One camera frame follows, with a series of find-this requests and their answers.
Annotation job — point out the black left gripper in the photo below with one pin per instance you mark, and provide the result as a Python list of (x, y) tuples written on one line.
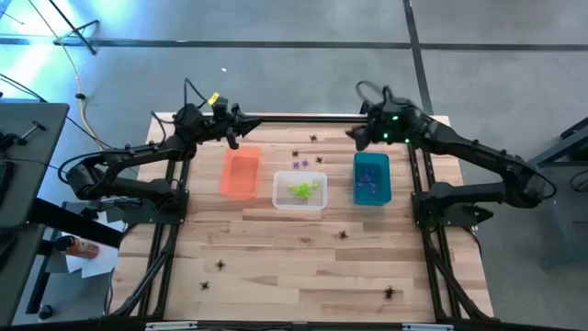
[(220, 124)]

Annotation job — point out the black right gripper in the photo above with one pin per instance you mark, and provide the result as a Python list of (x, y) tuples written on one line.
[(395, 124)]

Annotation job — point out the clear plastic bin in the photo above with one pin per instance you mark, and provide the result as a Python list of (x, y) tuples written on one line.
[(285, 202)]

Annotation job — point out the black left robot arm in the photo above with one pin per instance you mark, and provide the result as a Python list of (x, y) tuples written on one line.
[(138, 154)]

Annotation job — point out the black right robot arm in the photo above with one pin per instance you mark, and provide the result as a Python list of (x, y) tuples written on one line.
[(482, 151)]

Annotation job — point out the yellow label tag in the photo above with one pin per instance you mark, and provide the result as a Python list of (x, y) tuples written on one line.
[(213, 98)]

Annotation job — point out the orange plastic bin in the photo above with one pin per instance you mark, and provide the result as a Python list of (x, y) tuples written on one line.
[(241, 172)]

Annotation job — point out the teal plastic bin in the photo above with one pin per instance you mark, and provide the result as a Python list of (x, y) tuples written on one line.
[(383, 193)]

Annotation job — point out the black tripod stand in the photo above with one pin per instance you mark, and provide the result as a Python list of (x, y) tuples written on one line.
[(73, 28)]

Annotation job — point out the black metal beam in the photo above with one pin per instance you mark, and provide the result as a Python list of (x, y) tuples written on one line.
[(73, 223)]

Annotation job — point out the grey metal table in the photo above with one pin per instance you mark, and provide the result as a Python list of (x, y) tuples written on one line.
[(551, 207)]

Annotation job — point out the white paper sheets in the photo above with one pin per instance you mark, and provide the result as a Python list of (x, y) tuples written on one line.
[(98, 266)]

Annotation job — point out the orange spray can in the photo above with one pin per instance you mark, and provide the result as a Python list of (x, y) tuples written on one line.
[(80, 248)]

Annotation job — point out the grey side table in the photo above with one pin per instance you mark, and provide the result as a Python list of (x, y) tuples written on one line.
[(32, 184)]

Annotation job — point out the black clamp tool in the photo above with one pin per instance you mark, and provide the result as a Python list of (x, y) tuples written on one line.
[(9, 139)]

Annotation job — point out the black round knob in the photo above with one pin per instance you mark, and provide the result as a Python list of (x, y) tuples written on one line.
[(44, 311)]

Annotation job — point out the black aluminium table frame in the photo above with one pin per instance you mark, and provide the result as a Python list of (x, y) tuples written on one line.
[(298, 119)]

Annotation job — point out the silver metal bracket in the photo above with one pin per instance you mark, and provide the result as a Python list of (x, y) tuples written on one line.
[(171, 326), (427, 327)]

